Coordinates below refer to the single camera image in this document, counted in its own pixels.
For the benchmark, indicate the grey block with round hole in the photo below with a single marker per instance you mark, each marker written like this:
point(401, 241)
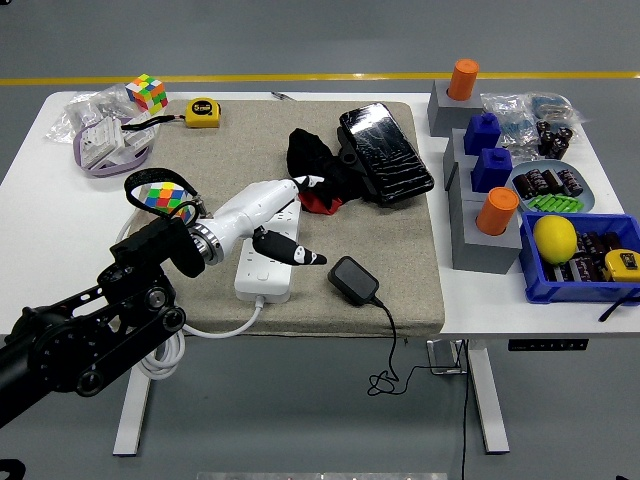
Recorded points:
point(480, 255)
point(445, 117)

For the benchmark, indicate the black desk control panel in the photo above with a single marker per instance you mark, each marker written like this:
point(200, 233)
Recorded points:
point(547, 345)

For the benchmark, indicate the lilac tray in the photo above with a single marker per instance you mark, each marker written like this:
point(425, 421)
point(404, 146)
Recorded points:
point(100, 173)

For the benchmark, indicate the white plastic box part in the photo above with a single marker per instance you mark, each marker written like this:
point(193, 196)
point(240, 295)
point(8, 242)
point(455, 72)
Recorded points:
point(142, 140)

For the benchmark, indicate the grey block with square hole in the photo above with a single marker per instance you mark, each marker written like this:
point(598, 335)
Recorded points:
point(455, 150)
point(462, 187)

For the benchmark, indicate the black capacitor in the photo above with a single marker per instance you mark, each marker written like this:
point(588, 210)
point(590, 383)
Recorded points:
point(567, 136)
point(610, 241)
point(584, 266)
point(537, 180)
point(524, 185)
point(570, 182)
point(589, 244)
point(552, 181)
point(559, 150)
point(543, 129)
point(557, 272)

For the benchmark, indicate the orange cylinder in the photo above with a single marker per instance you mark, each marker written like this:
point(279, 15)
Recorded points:
point(495, 212)
point(462, 80)

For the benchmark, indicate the light blue plate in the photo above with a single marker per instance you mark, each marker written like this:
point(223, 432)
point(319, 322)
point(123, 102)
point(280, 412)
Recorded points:
point(587, 197)

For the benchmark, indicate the black and red cloth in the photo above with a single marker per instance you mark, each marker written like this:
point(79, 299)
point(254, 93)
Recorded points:
point(310, 150)

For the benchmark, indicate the yellow tape measure black label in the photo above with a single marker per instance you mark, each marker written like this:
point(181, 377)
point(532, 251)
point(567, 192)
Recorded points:
point(202, 112)

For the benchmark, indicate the white ribbed plastic socket part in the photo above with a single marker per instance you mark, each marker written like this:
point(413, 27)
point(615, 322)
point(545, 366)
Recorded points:
point(100, 140)

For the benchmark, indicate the metal bracket under table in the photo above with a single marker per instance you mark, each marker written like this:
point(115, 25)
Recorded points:
point(440, 357)

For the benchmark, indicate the clear bag of white parts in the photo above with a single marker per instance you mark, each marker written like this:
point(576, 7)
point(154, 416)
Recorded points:
point(85, 112)

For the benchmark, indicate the blue square peg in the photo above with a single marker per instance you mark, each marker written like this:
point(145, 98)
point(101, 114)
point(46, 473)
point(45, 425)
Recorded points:
point(482, 135)
point(492, 170)

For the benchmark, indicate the white table leg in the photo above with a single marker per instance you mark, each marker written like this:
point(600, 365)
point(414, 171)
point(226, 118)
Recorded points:
point(487, 400)
point(135, 415)

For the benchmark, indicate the yellow lemon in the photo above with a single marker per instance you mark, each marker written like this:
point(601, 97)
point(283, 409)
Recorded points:
point(554, 240)

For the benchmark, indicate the black phone holder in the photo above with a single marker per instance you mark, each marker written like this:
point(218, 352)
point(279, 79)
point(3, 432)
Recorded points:
point(348, 152)

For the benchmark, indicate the green plastic connectors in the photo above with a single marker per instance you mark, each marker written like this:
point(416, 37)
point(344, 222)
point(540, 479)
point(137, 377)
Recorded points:
point(555, 203)

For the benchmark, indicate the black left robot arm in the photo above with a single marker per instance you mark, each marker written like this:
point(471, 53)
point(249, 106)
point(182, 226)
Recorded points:
point(75, 345)

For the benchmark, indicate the blue plastic bin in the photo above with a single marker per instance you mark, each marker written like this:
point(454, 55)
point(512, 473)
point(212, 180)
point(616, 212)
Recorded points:
point(550, 295)

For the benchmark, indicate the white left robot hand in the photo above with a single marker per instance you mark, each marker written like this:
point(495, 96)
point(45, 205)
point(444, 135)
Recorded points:
point(250, 205)

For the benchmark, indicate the clear bag of blue parts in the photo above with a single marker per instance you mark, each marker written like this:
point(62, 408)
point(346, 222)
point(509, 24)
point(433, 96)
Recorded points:
point(552, 105)
point(510, 115)

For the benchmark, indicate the colourful puzzle cube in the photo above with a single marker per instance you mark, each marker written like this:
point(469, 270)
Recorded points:
point(162, 195)
point(147, 92)

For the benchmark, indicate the grey-brown fabric mat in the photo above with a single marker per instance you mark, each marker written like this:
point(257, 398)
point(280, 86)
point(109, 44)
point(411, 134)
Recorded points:
point(400, 250)

